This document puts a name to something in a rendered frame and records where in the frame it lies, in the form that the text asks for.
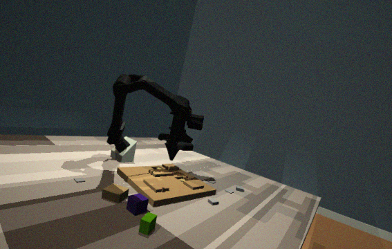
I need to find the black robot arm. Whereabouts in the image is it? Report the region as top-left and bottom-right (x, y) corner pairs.
(106, 74), (204, 152)

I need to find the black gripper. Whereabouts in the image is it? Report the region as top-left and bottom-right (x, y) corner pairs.
(158, 125), (194, 161)

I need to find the tan block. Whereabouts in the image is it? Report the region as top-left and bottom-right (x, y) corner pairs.
(102, 183), (129, 203)

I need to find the purple cube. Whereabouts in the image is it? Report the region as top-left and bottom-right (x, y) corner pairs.
(127, 193), (149, 216)

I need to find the green block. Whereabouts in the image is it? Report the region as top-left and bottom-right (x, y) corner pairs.
(139, 212), (157, 235)

